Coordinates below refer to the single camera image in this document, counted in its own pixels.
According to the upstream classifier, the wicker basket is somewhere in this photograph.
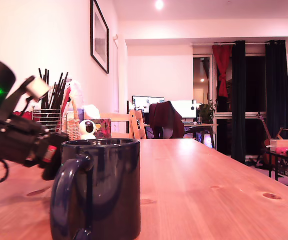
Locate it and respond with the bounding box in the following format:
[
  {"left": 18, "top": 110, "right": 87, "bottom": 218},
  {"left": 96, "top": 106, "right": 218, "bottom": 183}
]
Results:
[{"left": 50, "top": 86, "right": 82, "bottom": 142}]

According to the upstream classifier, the white crumpled cloth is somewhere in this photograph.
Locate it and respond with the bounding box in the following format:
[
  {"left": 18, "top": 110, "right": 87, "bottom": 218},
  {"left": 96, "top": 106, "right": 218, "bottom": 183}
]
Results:
[{"left": 83, "top": 104, "right": 101, "bottom": 120}]

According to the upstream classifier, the translucent plastic bag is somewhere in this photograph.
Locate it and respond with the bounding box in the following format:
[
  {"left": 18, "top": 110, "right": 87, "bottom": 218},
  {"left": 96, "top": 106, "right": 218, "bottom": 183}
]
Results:
[{"left": 65, "top": 78, "right": 85, "bottom": 118}]

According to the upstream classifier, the dark blue ceramic mug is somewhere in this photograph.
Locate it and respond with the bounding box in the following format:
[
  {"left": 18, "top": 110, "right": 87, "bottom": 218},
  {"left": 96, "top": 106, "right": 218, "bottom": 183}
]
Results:
[{"left": 49, "top": 138, "right": 141, "bottom": 240}]

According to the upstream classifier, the light wooden chair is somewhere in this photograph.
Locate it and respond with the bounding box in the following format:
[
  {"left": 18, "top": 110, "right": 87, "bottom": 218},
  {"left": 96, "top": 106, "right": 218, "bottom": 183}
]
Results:
[{"left": 100, "top": 109, "right": 147, "bottom": 141}]

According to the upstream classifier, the black computer monitor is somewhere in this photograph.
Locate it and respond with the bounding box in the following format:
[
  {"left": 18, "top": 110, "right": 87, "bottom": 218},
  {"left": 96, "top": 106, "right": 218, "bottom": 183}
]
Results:
[{"left": 132, "top": 95, "right": 165, "bottom": 115}]

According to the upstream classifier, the black office chair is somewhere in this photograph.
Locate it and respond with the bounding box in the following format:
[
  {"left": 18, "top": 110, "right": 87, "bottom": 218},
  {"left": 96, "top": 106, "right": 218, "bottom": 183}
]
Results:
[{"left": 155, "top": 125, "right": 176, "bottom": 140}]

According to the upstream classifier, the dark red jacket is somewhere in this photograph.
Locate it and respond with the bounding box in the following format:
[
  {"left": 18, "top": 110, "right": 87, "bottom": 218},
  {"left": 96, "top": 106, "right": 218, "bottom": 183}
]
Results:
[{"left": 148, "top": 100, "right": 184, "bottom": 140}]

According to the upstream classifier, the black framed picture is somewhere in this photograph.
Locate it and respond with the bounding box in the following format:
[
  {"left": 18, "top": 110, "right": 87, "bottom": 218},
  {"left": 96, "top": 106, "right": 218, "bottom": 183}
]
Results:
[{"left": 90, "top": 0, "right": 109, "bottom": 75}]

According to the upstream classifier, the white lit computer monitor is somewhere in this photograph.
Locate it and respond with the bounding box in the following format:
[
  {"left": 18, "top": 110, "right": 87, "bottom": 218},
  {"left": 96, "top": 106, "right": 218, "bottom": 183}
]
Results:
[{"left": 170, "top": 99, "right": 197, "bottom": 120}]

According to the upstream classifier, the computer tower with lit fan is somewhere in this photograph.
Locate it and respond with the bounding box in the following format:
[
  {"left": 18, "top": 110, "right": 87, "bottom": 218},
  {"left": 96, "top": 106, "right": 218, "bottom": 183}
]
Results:
[{"left": 195, "top": 131, "right": 216, "bottom": 150}]

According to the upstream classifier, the green potted plant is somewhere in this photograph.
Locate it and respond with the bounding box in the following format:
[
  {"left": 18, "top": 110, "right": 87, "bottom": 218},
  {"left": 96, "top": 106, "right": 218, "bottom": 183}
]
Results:
[{"left": 198, "top": 99, "right": 217, "bottom": 125}]

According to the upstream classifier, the curtain rod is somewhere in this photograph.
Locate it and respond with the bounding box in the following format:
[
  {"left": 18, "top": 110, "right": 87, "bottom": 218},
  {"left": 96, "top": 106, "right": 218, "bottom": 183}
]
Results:
[{"left": 190, "top": 42, "right": 271, "bottom": 47}]

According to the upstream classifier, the red curtain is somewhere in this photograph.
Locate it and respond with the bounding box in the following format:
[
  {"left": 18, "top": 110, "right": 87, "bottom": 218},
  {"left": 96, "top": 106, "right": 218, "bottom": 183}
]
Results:
[{"left": 212, "top": 44, "right": 233, "bottom": 99}]

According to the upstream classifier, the dark green curtain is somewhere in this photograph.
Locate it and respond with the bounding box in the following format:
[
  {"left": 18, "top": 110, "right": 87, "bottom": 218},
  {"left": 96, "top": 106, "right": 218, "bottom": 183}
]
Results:
[
  {"left": 230, "top": 40, "right": 246, "bottom": 165},
  {"left": 265, "top": 39, "right": 288, "bottom": 140}
]

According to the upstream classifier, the acoustic guitar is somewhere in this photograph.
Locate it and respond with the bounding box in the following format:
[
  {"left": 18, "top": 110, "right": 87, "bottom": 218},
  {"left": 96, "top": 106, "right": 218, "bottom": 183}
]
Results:
[{"left": 255, "top": 112, "right": 275, "bottom": 166}]

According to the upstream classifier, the black side table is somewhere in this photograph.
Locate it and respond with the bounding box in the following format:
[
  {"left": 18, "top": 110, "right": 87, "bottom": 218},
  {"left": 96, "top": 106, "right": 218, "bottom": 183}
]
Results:
[{"left": 266, "top": 149, "right": 288, "bottom": 182}]

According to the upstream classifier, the light wooden box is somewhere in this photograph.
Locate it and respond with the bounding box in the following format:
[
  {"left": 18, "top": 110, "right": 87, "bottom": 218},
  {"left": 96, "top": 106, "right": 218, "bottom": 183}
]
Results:
[{"left": 269, "top": 139, "right": 288, "bottom": 153}]

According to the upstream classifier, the wire utensil rack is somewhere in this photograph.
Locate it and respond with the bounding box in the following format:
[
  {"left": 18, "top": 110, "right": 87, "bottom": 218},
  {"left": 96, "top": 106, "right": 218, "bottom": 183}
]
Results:
[{"left": 32, "top": 104, "right": 68, "bottom": 136}]

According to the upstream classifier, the small white round camera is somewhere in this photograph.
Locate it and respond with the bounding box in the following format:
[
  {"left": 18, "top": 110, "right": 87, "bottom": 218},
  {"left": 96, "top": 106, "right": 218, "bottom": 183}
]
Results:
[{"left": 79, "top": 119, "right": 97, "bottom": 140}]

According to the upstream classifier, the red handled utensil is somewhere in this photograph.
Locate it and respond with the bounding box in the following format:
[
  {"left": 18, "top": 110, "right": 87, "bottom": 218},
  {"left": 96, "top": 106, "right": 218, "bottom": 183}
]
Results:
[{"left": 61, "top": 86, "right": 72, "bottom": 113}]

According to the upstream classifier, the white wall conduit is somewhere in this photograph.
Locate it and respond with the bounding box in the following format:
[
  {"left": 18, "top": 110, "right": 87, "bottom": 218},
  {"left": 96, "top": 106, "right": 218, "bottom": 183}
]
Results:
[{"left": 112, "top": 34, "right": 120, "bottom": 113}]

